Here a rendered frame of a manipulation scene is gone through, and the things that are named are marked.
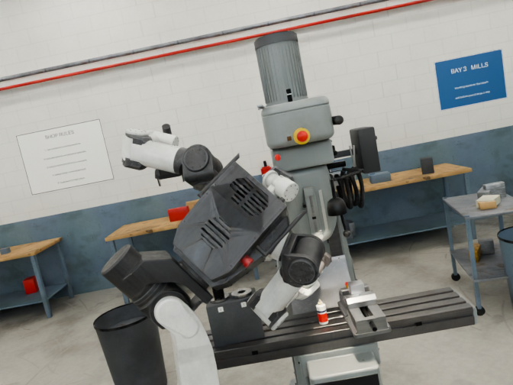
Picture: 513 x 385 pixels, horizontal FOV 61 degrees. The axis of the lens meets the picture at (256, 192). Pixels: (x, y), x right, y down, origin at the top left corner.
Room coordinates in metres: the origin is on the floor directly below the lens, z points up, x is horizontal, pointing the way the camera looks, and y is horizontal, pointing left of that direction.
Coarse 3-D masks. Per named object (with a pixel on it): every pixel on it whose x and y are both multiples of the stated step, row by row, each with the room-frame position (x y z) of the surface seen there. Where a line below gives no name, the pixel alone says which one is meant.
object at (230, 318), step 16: (240, 288) 1.89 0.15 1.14; (208, 304) 1.81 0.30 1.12; (224, 304) 1.78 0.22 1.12; (240, 304) 1.79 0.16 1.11; (208, 320) 1.78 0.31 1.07; (224, 320) 1.78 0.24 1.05; (240, 320) 1.78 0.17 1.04; (256, 320) 1.79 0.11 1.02; (224, 336) 1.78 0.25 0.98; (240, 336) 1.78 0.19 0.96; (256, 336) 1.79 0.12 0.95
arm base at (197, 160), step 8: (200, 144) 1.37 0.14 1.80; (184, 152) 1.38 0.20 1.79; (192, 152) 1.36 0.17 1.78; (200, 152) 1.36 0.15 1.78; (208, 152) 1.36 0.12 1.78; (184, 160) 1.36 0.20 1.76; (192, 160) 1.35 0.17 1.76; (200, 160) 1.35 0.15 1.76; (208, 160) 1.35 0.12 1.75; (184, 168) 1.36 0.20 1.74; (192, 168) 1.35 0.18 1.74; (200, 168) 1.34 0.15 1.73; (208, 168) 1.34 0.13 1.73; (184, 176) 1.35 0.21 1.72; (192, 176) 1.35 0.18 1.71; (200, 176) 1.34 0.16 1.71; (208, 176) 1.34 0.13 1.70; (192, 184) 1.38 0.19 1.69; (200, 184) 1.38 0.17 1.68
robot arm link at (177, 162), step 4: (180, 148) 1.45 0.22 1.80; (184, 148) 1.45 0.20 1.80; (176, 152) 1.43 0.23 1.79; (180, 152) 1.43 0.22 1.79; (176, 156) 1.42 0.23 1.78; (180, 156) 1.42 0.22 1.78; (212, 156) 1.39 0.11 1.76; (176, 160) 1.42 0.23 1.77; (180, 160) 1.42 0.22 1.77; (216, 160) 1.42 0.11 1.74; (176, 164) 1.42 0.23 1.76; (180, 164) 1.41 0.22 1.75; (216, 164) 1.41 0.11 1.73; (220, 164) 1.46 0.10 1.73; (176, 168) 1.42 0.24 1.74; (180, 168) 1.43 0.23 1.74; (216, 168) 1.41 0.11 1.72; (220, 168) 1.45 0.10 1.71; (176, 172) 1.44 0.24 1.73; (180, 172) 1.44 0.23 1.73
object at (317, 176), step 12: (312, 168) 1.75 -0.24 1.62; (324, 168) 1.76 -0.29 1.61; (300, 180) 1.74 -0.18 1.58; (312, 180) 1.74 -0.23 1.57; (324, 180) 1.75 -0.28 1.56; (300, 192) 1.75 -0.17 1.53; (324, 192) 1.75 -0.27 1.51; (288, 204) 1.78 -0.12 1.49; (300, 204) 1.75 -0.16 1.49; (324, 204) 1.74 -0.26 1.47; (288, 216) 1.80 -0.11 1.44; (324, 216) 1.74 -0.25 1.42; (300, 228) 1.75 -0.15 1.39; (324, 228) 1.74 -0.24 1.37; (324, 240) 1.76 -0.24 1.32
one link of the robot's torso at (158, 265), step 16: (112, 256) 1.27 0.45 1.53; (128, 256) 1.20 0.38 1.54; (144, 256) 1.24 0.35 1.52; (160, 256) 1.24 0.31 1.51; (112, 272) 1.17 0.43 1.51; (128, 272) 1.18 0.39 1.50; (144, 272) 1.19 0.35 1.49; (160, 272) 1.20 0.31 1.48; (176, 272) 1.21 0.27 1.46; (128, 288) 1.19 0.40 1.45; (144, 288) 1.19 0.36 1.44; (192, 288) 1.23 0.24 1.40; (192, 304) 1.28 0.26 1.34
